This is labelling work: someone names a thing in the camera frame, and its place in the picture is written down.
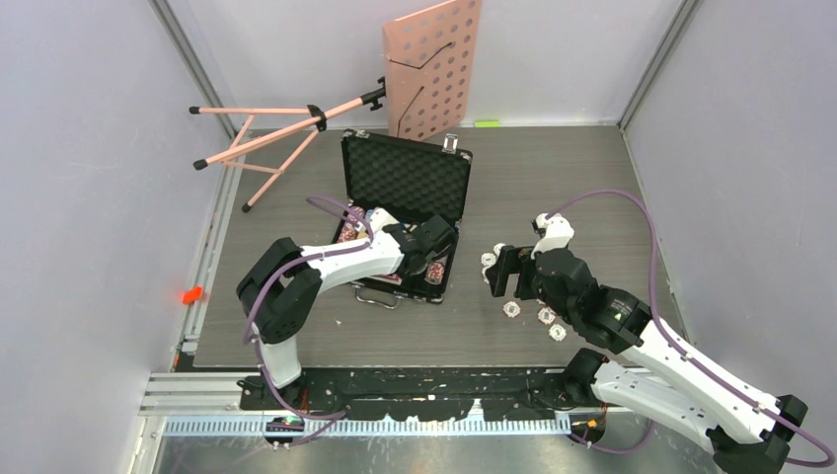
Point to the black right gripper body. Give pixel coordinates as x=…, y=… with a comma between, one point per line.
x=553, y=302

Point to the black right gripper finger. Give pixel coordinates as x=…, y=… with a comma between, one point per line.
x=525, y=285
x=506, y=264

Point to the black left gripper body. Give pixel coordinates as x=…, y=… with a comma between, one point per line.
x=417, y=274

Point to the black poker set case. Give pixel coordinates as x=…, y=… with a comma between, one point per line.
x=413, y=181

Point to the red white chip stack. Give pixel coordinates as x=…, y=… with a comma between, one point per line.
x=352, y=228

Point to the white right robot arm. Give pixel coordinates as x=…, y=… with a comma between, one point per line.
x=637, y=363

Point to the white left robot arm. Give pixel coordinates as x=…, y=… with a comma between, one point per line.
x=280, y=290

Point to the blue red chip stack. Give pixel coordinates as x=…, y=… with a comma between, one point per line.
x=435, y=273

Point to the red playing card deck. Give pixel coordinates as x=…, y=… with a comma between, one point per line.
x=390, y=279

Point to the pink music stand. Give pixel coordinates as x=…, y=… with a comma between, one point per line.
x=428, y=66

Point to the orange clip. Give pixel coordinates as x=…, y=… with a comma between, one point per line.
x=192, y=295

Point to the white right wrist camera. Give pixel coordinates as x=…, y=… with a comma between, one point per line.
x=554, y=230

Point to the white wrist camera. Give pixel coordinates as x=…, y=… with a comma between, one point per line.
x=554, y=230
x=379, y=218

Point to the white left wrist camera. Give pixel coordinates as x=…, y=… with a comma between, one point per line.
x=379, y=218

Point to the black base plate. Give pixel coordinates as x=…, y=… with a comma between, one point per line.
x=428, y=394

